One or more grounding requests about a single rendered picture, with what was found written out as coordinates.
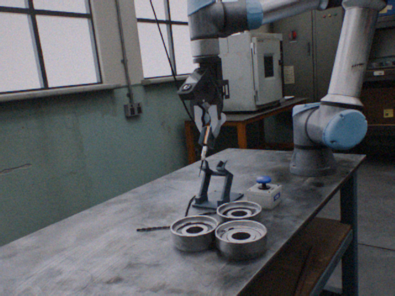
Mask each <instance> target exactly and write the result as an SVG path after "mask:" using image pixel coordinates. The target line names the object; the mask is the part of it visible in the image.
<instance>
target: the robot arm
mask: <svg viewBox="0 0 395 296"><path fill-rule="evenodd" d="M216 1H217V0H187V9H188V15H187V17H188V23H189V35H190V41H191V55H192V58H194V59H193V64H199V67H200V68H195V69H194V71H193V72H192V74H190V76H189V77H188V79H187V80H186V81H185V83H184V84H182V86H181V87H180V88H179V90H178V91H177V94H178V96H179V98H180V100H181V101H190V109H191V113H192V115H193V118H194V120H195V122H196V125H197V127H198V129H199V131H200V132H201V130H202V127H205V125H206V124H207V123H208V122H209V116H210V117H211V123H210V124H211V126H212V131H211V133H212V135H213V137H214V138H217V136H218V134H219V131H220V126H221V125H222V124H223V123H224V122H225V120H226V116H225V114H224V113H222V109H223V96H224V95H225V99H228V98H230V93H229V85H228V80H223V75H222V60H221V57H219V56H218V55H219V54H220V48H219V40H218V38H227V37H229V36H231V35H235V34H238V33H241V32H244V31H251V30H257V29H259V28H260V26H261V25H265V24H268V23H272V22H276V21H278V20H282V19H286V18H288V17H292V16H295V15H298V14H302V13H305V12H309V11H312V10H315V9H316V10H317V11H323V10H326V9H329V8H332V7H340V6H343V7H344V8H345V10H346V15H345V18H344V23H343V29H342V32H341V37H340V38H339V44H338V50H337V53H336V58H335V64H334V67H333V73H332V77H331V82H330V88H329V92H328V95H327V96H325V97H324V98H323V99H322V100H321V102H315V103H310V104H301V105H297V106H295V107H294V108H293V126H294V153H293V157H292V160H291V164H290V172H291V173H292V174H294V175H298V176H307V177H318V176H328V175H332V174H334V173H336V172H337V164H336V161H335V158H334V155H333V153H332V150H331V148H332V149H341V150H346V149H350V148H353V147H355V146H356V145H358V144H359V143H360V142H361V141H362V140H363V138H364V137H365V134H366V132H367V121H366V120H365V117H364V115H363V114H362V110H363V106H364V105H363V104H362V103H361V101H360V99H359V98H360V93H361V89H362V84H363V81H364V75H365V70H366V67H367V62H368V57H369V56H370V51H371V47H372V42H373V37H374V34H375V28H376V23H377V20H378V14H379V12H380V11H382V10H383V9H385V8H386V7H387V5H388V0H246V1H227V2H216ZM225 85H227V90H228V94H226V89H225ZM223 86H224V92H223ZM205 102H207V103H208V104H209V105H212V106H211V107H210V108H209V110H208V111H209V114H208V113H206V107H205V105H204V103H205Z"/></svg>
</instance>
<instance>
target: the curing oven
mask: <svg viewBox="0 0 395 296"><path fill-rule="evenodd" d="M218 40H219V48H220V54H219V55H218V56H219V57H221V60H222V75H223V80H228V85H229V93H230V98H228V99H225V95H224V96H223V109H222V112H233V111H251V114H256V110H259V109H263V108H266V107H269V106H271V105H275V104H276V106H280V102H284V101H285V74H284V60H283V36H282V34H269V33H244V34H239V35H232V36H229V37H227V38H218Z"/></svg>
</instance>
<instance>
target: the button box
mask: <svg viewBox="0 0 395 296"><path fill-rule="evenodd" d="M247 201H248V202H254V203H256V204H258V205H260V206H261V208H262V209H266V210H273V209H274V208H275V207H276V206H277V205H278V204H279V203H281V202H282V192H281V185H276V184H266V187H262V184H261V183H257V184H256V185H254V186H252V187H251V188H249V189H248V190H247Z"/></svg>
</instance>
